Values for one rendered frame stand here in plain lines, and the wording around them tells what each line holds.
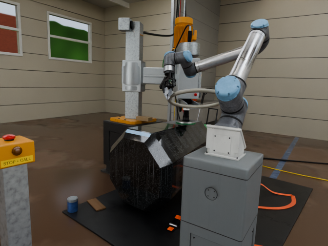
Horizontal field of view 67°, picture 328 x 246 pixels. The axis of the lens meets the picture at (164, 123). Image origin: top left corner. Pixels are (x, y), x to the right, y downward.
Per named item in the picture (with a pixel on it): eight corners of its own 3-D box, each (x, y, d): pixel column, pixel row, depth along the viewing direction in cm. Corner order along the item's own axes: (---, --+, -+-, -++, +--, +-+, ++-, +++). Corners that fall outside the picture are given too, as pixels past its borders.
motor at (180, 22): (171, 51, 340) (172, 20, 333) (194, 52, 341) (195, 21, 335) (172, 49, 312) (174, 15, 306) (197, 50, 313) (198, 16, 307)
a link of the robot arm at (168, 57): (173, 49, 192) (161, 51, 196) (173, 64, 189) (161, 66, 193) (177, 54, 200) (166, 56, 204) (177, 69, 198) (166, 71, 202)
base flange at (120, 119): (108, 120, 348) (108, 116, 347) (133, 117, 386) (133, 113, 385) (133, 125, 318) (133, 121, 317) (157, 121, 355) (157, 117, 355)
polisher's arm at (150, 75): (117, 84, 329) (117, 65, 325) (125, 84, 363) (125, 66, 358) (173, 86, 319) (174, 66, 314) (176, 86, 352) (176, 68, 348)
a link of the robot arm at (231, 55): (267, 44, 194) (185, 72, 211) (266, 30, 184) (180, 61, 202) (272, 53, 186) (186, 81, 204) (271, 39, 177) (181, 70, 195)
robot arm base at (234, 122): (243, 144, 160) (247, 132, 164) (239, 128, 146) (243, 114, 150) (215, 140, 170) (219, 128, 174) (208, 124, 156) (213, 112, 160)
